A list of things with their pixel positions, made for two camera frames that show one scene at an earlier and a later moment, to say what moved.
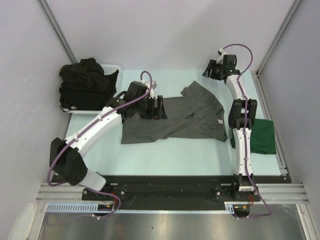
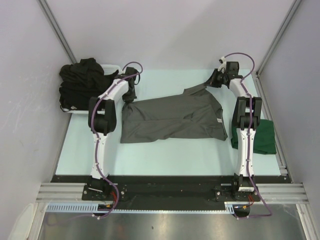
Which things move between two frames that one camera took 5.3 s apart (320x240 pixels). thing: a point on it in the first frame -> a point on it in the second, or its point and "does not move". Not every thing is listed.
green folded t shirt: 262,137 does not move
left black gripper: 161,114 -> 129,99
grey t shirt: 196,116 does not move
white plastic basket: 107,69 does not move
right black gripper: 212,64 -> 212,81
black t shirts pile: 84,85 does not move
